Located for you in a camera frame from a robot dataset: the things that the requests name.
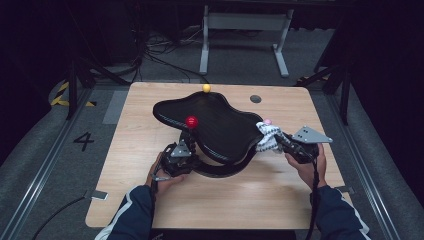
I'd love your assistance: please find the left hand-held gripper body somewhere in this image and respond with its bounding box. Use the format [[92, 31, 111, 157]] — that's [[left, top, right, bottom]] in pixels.
[[161, 139, 198, 178]]

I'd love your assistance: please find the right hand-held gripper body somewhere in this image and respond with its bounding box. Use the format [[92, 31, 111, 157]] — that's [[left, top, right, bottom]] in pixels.
[[283, 125, 334, 164]]

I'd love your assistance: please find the red ball knob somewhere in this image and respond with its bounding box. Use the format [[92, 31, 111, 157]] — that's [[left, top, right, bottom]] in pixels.
[[185, 115, 199, 130]]

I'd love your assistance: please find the black wavy tray stand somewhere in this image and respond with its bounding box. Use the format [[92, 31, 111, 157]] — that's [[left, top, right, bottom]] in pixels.
[[152, 83, 273, 179]]

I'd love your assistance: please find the person's left hand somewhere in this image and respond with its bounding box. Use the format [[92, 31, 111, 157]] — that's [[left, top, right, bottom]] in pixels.
[[145, 152, 186, 194]]

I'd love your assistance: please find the person's right hand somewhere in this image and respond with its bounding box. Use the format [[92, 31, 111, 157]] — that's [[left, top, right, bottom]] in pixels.
[[284, 143, 328, 191]]

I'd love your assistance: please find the black tripod stand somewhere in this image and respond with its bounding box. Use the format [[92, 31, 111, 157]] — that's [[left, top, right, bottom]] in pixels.
[[64, 56, 131, 121], [294, 59, 351, 126]]

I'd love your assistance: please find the grey tape strip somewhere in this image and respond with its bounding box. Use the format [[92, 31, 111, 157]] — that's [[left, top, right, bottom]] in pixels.
[[89, 189, 109, 202], [334, 185, 355, 195]]

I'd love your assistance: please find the yellow black floor tape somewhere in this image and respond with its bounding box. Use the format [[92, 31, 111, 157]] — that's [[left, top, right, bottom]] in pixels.
[[49, 81, 98, 108]]

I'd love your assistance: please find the right hand-held gripper cable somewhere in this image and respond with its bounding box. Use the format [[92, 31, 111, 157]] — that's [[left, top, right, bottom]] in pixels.
[[304, 158, 319, 240]]

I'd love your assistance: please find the metal floor rail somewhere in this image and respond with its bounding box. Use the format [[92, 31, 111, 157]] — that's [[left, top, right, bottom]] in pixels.
[[328, 96, 403, 240], [0, 88, 93, 240]]

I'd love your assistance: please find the tangle of black floor cables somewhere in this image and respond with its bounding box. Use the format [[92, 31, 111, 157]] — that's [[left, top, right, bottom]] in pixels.
[[129, 19, 211, 84]]

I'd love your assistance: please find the grey metal table frame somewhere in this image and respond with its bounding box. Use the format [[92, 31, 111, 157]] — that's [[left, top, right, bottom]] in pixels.
[[198, 4, 295, 78]]

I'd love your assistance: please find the black floor cable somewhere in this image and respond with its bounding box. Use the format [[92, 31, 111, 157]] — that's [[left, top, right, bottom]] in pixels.
[[31, 195, 93, 240]]

